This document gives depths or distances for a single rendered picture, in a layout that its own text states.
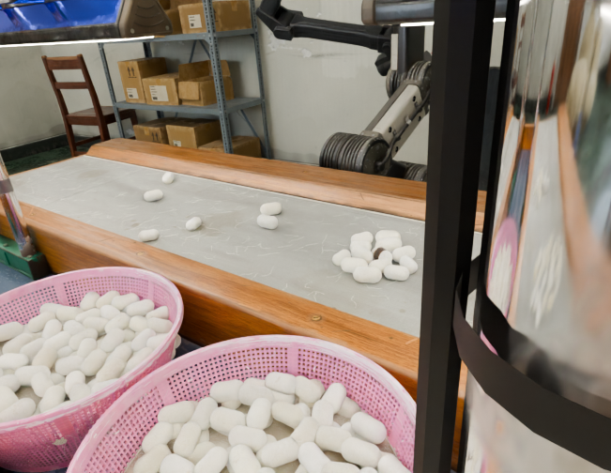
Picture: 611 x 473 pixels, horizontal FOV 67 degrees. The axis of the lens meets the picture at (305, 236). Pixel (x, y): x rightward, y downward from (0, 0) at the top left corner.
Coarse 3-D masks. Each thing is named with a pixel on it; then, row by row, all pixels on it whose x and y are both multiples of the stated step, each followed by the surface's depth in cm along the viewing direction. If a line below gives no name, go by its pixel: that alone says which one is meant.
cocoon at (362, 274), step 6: (354, 270) 59; (360, 270) 58; (366, 270) 58; (372, 270) 58; (378, 270) 58; (354, 276) 58; (360, 276) 58; (366, 276) 58; (372, 276) 58; (378, 276) 58; (372, 282) 58
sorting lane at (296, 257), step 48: (48, 192) 101; (96, 192) 99; (144, 192) 97; (192, 192) 95; (240, 192) 93; (192, 240) 74; (240, 240) 73; (288, 240) 72; (336, 240) 70; (480, 240) 67; (288, 288) 59; (336, 288) 58; (384, 288) 57
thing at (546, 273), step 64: (448, 0) 3; (512, 0) 3; (576, 0) 2; (448, 64) 3; (512, 64) 3; (576, 64) 2; (448, 128) 4; (512, 128) 3; (576, 128) 2; (448, 192) 4; (512, 192) 3; (576, 192) 3; (448, 256) 4; (512, 256) 3; (576, 256) 3; (448, 320) 4; (512, 320) 3; (576, 320) 3; (448, 384) 5; (512, 384) 3; (576, 384) 3; (448, 448) 5; (512, 448) 4; (576, 448) 3
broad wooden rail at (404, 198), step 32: (128, 160) 118; (160, 160) 112; (192, 160) 107; (224, 160) 105; (256, 160) 103; (288, 192) 90; (320, 192) 86; (352, 192) 83; (384, 192) 80; (416, 192) 79; (480, 192) 77; (480, 224) 70
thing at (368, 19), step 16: (368, 0) 40; (384, 0) 40; (400, 0) 39; (416, 0) 38; (432, 0) 37; (496, 0) 34; (368, 16) 41; (384, 16) 40; (400, 16) 39; (416, 16) 38; (432, 16) 38; (496, 16) 35
